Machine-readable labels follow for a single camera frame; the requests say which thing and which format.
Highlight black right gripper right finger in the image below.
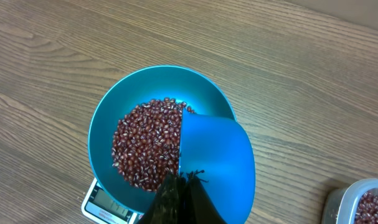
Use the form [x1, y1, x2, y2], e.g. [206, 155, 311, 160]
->
[181, 170, 226, 224]

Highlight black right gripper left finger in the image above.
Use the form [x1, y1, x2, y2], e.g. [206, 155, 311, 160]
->
[137, 173, 186, 224]

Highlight blue plastic measuring scoop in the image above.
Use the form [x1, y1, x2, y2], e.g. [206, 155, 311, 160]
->
[179, 111, 255, 223]

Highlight white digital kitchen scale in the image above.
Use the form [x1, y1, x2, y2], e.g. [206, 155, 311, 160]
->
[81, 179, 143, 224]

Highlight teal blue bowl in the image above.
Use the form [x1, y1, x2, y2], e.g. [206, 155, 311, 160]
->
[87, 65, 236, 213]

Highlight red adzuki beans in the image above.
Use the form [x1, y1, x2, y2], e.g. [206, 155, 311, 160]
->
[111, 97, 378, 224]

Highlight clear plastic container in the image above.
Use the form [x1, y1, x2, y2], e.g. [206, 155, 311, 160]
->
[321, 179, 378, 224]

